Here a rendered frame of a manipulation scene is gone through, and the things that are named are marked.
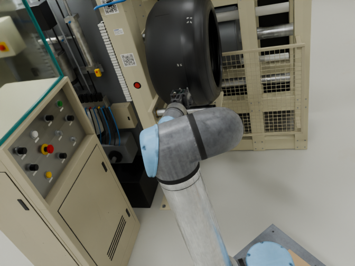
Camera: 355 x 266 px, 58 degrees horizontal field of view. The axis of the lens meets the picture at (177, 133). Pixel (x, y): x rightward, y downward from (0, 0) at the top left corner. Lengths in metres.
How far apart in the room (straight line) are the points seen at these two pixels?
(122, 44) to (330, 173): 1.75
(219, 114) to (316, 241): 1.61
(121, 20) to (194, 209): 1.13
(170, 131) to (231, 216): 1.69
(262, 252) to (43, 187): 1.01
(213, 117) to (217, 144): 0.06
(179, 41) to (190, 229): 0.89
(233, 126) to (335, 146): 2.13
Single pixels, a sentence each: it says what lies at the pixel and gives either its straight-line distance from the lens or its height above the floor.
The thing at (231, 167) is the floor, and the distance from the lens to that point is 2.68.
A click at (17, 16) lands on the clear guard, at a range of 1.58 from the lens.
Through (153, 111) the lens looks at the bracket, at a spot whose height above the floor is 0.93.
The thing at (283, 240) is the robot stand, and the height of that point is 0.60.
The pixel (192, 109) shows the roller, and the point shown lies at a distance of 1.77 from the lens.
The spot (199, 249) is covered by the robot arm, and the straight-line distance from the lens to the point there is 0.95.
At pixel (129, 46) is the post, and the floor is 1.30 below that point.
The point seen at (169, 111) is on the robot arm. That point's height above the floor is 1.20.
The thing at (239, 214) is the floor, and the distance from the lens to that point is 2.37.
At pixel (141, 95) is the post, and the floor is 0.99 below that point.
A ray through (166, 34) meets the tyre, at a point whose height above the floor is 1.38.
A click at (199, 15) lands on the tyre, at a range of 1.55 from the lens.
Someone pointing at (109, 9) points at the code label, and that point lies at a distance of 1.71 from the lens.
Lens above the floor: 1.89
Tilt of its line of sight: 37 degrees down
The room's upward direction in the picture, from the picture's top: 16 degrees counter-clockwise
